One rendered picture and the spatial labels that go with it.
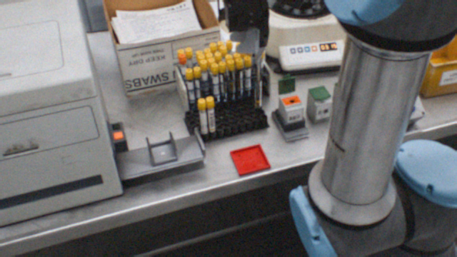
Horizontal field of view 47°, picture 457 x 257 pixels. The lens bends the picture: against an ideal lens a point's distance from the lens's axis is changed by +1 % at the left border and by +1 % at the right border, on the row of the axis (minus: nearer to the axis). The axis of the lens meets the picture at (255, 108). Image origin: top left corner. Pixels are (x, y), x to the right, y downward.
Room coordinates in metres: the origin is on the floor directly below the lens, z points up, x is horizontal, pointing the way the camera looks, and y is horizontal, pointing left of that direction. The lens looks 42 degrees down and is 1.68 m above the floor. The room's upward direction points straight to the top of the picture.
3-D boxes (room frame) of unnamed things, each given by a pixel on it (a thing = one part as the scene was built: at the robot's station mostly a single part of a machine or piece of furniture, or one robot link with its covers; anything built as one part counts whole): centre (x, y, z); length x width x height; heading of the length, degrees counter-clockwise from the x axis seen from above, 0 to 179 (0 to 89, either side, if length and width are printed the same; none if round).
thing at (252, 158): (0.74, 0.01, 0.88); 0.07 x 0.07 x 0.01; 19
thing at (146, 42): (1.11, 0.24, 0.95); 0.29 x 0.25 x 0.15; 19
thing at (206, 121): (0.85, 0.07, 0.93); 0.17 x 0.09 x 0.11; 110
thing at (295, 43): (1.17, -0.12, 0.94); 0.30 x 0.24 x 0.12; 10
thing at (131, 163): (0.71, 0.21, 0.92); 0.21 x 0.07 x 0.05; 109
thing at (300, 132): (0.84, -0.08, 0.89); 0.09 x 0.05 x 0.04; 19
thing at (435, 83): (1.01, -0.44, 0.93); 0.13 x 0.13 x 0.10; 15
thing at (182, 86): (0.96, 0.08, 0.91); 0.20 x 0.10 x 0.07; 109
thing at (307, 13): (1.19, -0.12, 0.97); 0.15 x 0.15 x 0.07
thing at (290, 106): (0.84, -0.08, 0.92); 0.05 x 0.04 x 0.06; 19
